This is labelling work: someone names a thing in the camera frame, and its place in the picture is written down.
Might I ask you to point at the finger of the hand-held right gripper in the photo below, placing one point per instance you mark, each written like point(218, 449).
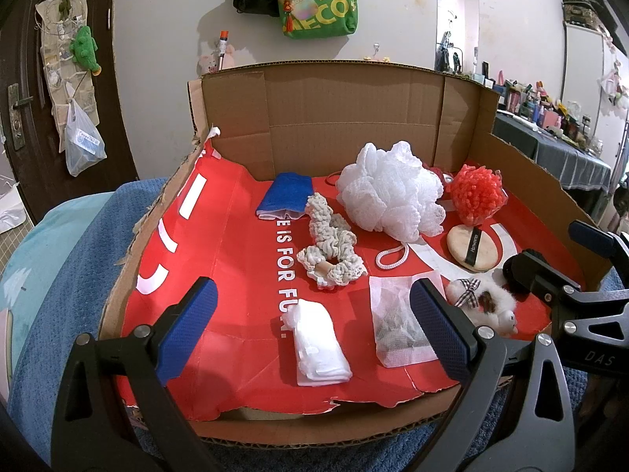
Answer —
point(545, 273)
point(599, 238)

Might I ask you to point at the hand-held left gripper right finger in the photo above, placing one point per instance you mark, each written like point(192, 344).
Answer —
point(442, 328)

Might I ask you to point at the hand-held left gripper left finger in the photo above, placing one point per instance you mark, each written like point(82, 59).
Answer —
point(189, 327)

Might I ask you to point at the white mesh pouch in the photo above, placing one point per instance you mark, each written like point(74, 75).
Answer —
point(395, 324)

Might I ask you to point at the white plush toy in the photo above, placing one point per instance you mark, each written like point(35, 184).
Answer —
point(484, 305)

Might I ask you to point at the beige powder puff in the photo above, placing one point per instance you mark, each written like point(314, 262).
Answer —
point(464, 248)

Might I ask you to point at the orange-red mesh loofah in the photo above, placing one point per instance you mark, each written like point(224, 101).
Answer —
point(476, 194)

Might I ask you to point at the white cloth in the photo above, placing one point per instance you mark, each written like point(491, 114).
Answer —
point(317, 344)

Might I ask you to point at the cream crochet scrunchie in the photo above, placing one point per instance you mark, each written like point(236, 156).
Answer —
point(329, 243)

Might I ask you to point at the dark red knitted sponge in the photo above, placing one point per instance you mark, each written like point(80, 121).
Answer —
point(441, 177)

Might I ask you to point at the white mesh bath pouf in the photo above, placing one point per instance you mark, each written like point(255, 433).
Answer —
point(388, 191)

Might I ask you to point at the blue cloth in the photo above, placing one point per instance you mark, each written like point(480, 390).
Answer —
point(287, 191)

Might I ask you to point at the brown cardboard box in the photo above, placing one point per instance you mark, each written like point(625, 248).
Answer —
point(334, 103)

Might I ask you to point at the cluttered side table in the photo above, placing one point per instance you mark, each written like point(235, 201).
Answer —
point(540, 113)

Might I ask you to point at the hanging plush toys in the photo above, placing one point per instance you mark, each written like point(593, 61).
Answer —
point(614, 86)

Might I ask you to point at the light blue pillow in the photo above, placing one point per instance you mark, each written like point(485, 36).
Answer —
point(44, 265)

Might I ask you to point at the blue fleece blanket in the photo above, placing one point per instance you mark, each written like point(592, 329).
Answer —
point(44, 393)

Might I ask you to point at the white wardrobe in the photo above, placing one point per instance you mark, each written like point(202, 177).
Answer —
point(582, 73)

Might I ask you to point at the clear plastic bag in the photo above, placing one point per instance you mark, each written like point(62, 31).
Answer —
point(84, 147)

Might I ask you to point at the white papers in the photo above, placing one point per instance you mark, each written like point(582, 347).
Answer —
point(10, 206)

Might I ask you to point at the black bag on wardrobe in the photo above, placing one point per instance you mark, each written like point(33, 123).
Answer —
point(587, 10)

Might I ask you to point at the dark wooden door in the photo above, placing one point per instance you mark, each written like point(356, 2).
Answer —
point(113, 108)

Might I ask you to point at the orange-capped white stick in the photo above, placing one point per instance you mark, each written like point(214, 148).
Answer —
point(222, 51)

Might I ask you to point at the green plush crocodile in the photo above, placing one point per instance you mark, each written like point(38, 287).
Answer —
point(84, 49)

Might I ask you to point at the cream hanging organizer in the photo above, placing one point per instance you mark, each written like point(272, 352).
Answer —
point(54, 59)

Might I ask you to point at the pink wall sticker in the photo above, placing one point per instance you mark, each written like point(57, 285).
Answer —
point(209, 61)

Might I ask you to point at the wall mirror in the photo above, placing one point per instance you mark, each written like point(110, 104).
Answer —
point(457, 10)

